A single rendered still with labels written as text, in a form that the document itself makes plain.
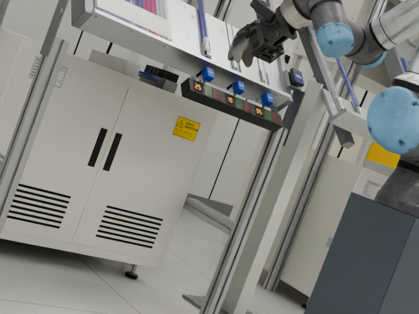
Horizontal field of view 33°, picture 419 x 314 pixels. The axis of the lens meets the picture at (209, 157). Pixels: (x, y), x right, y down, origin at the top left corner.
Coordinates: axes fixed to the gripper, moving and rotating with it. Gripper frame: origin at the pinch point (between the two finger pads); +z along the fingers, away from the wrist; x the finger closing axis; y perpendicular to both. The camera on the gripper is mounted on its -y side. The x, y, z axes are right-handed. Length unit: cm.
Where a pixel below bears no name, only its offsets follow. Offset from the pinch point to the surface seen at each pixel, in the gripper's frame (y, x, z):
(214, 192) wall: -90, 174, 193
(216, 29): -17.5, 5.4, 9.7
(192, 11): -20.1, -2.8, 9.7
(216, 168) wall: -102, 168, 183
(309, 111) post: -10, 51, 18
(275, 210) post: 15, 52, 40
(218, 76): -1.9, 5.1, 10.8
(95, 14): -1.9, -35.5, 7.9
